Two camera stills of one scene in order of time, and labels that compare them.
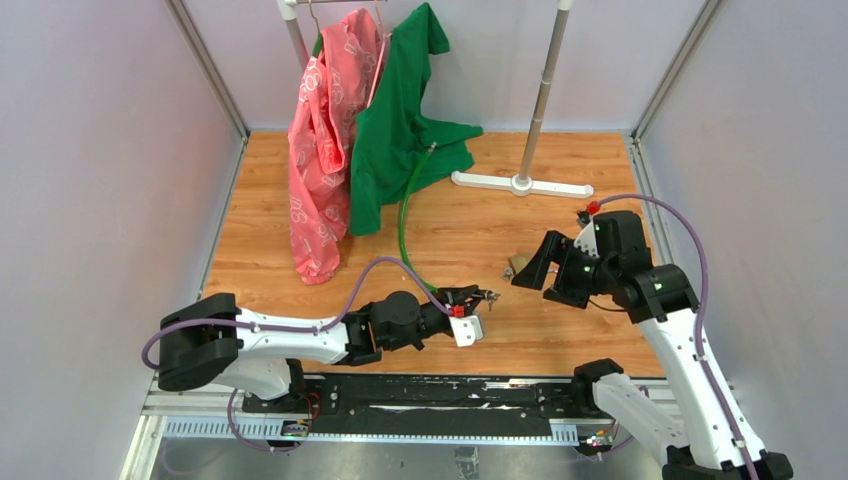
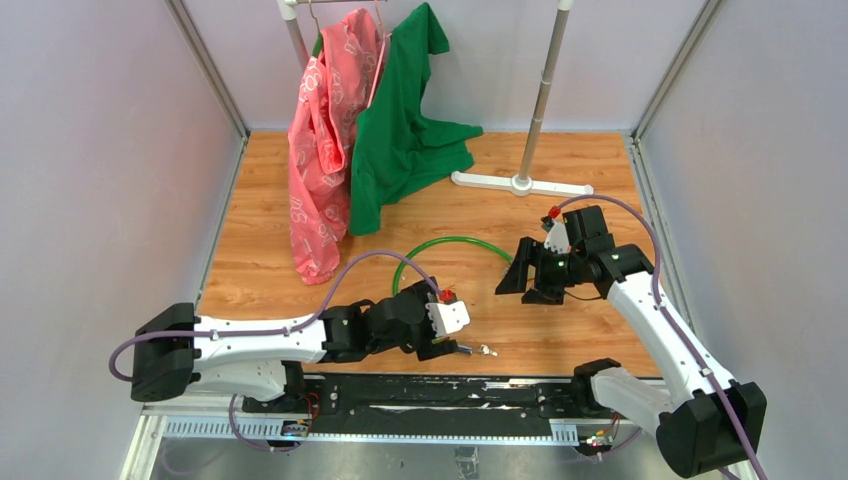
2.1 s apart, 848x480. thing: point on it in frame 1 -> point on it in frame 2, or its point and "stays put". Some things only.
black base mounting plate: (425, 402) stays put
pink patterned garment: (333, 86) stays put
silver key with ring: (491, 296) -> (485, 350)
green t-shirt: (392, 134) stays put
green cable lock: (400, 223) -> (461, 348)
